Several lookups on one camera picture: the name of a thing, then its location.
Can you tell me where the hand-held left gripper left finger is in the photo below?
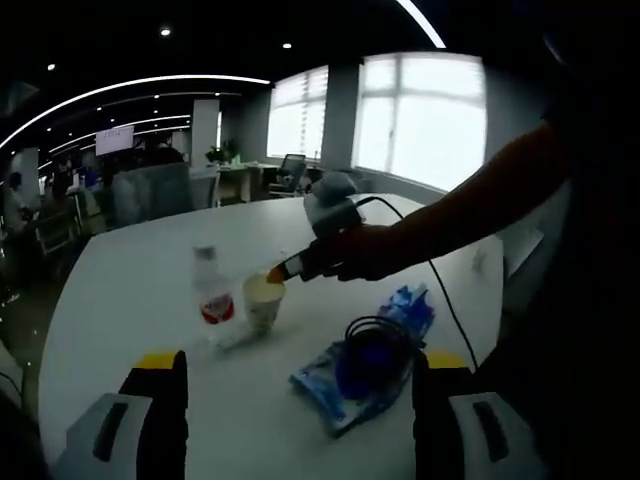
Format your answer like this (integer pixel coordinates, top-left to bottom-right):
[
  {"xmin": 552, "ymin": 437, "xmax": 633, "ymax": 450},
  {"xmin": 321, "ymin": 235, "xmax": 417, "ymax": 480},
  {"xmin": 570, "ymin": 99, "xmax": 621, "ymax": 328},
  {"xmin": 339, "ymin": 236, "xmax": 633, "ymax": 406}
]
[{"xmin": 51, "ymin": 348, "xmax": 191, "ymax": 480}]

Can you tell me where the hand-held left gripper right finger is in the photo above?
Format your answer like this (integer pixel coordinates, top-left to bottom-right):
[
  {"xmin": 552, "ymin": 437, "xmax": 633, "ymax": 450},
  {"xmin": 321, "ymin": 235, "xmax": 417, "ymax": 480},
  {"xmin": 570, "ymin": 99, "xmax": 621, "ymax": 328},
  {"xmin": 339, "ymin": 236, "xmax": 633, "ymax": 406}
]
[{"xmin": 411, "ymin": 348, "xmax": 557, "ymax": 480}]

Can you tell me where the white paper cup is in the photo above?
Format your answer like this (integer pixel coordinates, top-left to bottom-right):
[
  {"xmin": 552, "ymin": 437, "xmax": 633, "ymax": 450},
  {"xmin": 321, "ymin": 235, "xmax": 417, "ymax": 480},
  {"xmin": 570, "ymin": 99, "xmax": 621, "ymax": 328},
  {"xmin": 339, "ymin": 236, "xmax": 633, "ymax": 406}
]
[{"xmin": 242, "ymin": 272, "xmax": 287, "ymax": 334}]

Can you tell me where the clear plastic bottle red label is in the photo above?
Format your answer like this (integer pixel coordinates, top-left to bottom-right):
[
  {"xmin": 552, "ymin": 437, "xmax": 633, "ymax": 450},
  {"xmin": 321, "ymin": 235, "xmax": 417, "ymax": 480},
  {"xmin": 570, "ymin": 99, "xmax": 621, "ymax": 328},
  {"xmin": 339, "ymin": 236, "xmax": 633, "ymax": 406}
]
[{"xmin": 192, "ymin": 244, "xmax": 236, "ymax": 329}]

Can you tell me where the blue sponge packet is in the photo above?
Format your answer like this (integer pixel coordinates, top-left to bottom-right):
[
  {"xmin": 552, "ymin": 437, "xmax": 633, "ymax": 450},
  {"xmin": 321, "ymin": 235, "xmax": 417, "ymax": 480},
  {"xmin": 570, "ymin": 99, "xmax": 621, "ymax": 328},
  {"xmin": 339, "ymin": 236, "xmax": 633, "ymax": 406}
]
[{"xmin": 289, "ymin": 339, "xmax": 416, "ymax": 439}]

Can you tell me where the blue wipes packet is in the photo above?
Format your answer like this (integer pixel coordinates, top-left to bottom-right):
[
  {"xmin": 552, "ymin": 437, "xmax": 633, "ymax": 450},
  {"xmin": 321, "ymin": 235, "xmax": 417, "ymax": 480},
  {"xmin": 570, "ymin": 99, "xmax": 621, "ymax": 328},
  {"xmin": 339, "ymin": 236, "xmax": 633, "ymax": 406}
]
[{"xmin": 377, "ymin": 283, "xmax": 436, "ymax": 346}]

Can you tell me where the person's right hand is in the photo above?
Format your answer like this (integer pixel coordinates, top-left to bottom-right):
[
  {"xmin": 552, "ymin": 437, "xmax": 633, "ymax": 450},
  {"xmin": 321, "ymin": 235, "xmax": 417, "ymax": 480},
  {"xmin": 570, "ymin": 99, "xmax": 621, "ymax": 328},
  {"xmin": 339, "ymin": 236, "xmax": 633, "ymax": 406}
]
[{"xmin": 323, "ymin": 223, "xmax": 407, "ymax": 283}]

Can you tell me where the light office desk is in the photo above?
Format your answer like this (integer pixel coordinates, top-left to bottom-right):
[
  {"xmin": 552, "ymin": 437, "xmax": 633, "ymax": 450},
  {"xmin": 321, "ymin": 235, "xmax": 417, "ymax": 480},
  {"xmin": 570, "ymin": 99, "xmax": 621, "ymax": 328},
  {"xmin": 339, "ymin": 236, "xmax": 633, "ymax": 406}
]
[{"xmin": 217, "ymin": 162, "xmax": 271, "ymax": 204}]

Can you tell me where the window with blinds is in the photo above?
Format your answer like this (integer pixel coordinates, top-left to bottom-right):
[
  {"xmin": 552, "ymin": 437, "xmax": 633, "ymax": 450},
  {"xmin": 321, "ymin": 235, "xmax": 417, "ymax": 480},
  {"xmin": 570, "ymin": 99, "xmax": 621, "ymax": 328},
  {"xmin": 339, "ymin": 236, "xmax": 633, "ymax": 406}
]
[{"xmin": 267, "ymin": 64, "xmax": 330, "ymax": 161}]

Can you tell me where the white office chair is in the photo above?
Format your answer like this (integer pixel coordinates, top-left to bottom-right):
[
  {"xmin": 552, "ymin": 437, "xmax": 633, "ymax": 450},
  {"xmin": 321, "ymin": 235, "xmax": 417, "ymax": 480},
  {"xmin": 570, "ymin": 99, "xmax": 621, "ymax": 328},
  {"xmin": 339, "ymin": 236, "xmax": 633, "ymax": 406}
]
[{"xmin": 189, "ymin": 169, "xmax": 221, "ymax": 209}]

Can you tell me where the white table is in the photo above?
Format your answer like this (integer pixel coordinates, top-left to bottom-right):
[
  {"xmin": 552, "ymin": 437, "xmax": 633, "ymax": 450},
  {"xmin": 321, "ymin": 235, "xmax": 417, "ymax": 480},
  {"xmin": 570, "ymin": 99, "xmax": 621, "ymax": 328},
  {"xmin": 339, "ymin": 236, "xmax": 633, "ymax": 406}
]
[{"xmin": 37, "ymin": 192, "xmax": 506, "ymax": 480}]

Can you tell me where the potted green plant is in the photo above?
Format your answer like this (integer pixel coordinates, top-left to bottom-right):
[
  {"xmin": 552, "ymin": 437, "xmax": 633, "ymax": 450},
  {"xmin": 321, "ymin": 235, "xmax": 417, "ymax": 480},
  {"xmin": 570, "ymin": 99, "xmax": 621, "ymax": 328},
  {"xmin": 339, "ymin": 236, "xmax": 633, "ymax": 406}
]
[{"xmin": 207, "ymin": 139, "xmax": 241, "ymax": 166}]

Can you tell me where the large bright window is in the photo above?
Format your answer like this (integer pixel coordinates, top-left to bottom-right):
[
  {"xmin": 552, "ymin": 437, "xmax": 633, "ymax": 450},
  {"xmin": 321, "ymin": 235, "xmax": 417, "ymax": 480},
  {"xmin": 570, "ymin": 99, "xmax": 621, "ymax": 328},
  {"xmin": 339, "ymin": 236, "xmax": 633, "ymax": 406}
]
[{"xmin": 357, "ymin": 52, "xmax": 489, "ymax": 191}]

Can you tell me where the grey mesh office chair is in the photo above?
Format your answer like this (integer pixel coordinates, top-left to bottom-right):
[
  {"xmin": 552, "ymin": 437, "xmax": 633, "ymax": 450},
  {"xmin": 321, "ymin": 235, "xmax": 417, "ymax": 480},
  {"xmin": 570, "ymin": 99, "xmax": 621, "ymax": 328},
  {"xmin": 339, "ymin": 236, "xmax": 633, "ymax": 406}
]
[{"xmin": 110, "ymin": 162, "xmax": 196, "ymax": 229}]

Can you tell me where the person's dark clothing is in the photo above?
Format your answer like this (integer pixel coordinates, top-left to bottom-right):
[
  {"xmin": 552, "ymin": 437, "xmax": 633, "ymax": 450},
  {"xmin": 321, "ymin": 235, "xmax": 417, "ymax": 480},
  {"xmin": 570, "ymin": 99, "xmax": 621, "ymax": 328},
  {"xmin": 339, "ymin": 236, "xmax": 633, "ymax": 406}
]
[{"xmin": 479, "ymin": 0, "xmax": 640, "ymax": 480}]

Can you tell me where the straight ceiling light strip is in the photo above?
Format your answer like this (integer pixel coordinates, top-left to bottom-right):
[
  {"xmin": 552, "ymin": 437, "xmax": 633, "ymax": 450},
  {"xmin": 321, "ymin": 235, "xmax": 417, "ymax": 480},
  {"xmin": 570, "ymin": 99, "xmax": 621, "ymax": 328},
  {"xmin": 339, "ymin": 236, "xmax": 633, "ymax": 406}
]
[{"xmin": 397, "ymin": 0, "xmax": 447, "ymax": 50}]

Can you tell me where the long curved ceiling light strip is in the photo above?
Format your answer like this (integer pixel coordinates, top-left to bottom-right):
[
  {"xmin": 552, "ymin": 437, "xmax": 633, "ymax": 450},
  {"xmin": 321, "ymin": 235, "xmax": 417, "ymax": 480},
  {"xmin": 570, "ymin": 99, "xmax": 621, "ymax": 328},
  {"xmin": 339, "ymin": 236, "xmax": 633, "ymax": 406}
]
[{"xmin": 0, "ymin": 74, "xmax": 274, "ymax": 151}]

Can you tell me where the dark frame office chair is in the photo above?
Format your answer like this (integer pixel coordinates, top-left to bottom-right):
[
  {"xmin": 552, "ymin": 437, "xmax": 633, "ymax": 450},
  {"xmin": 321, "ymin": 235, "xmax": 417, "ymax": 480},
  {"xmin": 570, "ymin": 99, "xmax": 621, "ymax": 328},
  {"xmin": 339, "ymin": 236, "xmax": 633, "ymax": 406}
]
[{"xmin": 269, "ymin": 153, "xmax": 307, "ymax": 196}]

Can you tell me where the wall screen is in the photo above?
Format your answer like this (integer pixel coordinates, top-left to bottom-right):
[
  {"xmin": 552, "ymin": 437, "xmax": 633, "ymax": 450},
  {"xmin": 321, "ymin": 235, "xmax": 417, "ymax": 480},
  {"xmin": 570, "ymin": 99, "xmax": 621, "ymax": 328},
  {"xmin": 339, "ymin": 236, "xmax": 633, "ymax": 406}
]
[{"xmin": 95, "ymin": 127, "xmax": 135, "ymax": 156}]

